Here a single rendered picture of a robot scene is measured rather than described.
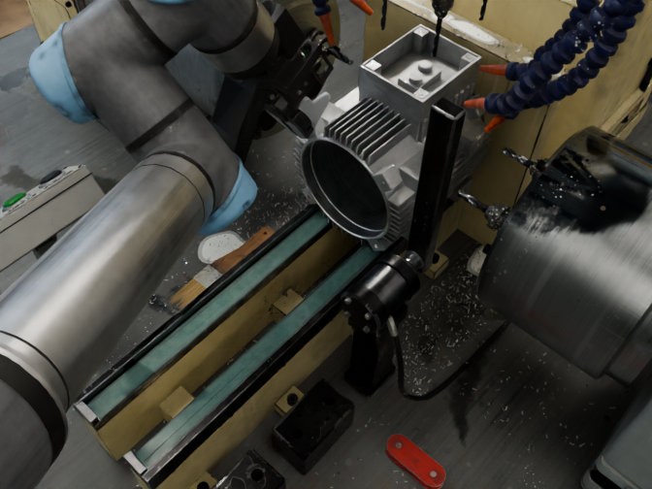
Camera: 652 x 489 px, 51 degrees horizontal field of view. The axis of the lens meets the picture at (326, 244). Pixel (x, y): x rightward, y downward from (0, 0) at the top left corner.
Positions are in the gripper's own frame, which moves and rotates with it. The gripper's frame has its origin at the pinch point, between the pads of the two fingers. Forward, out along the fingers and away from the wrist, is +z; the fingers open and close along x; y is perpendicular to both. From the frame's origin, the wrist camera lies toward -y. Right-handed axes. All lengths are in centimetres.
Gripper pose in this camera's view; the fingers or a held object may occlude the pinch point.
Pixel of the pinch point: (301, 134)
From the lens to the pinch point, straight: 87.1
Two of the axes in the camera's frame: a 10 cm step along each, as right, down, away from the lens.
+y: 5.8, -8.1, 0.0
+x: -7.5, -5.4, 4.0
